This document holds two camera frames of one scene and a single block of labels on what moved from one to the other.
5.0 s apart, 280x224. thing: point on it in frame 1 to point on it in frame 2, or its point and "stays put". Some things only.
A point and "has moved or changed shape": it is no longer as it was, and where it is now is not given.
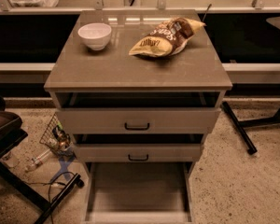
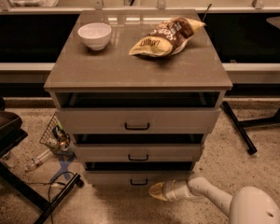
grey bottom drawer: x=137 y=192 has moved or changed shape
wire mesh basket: x=56 y=137 stays put
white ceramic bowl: x=95 y=35 stays put
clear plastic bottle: x=36 y=161 stays put
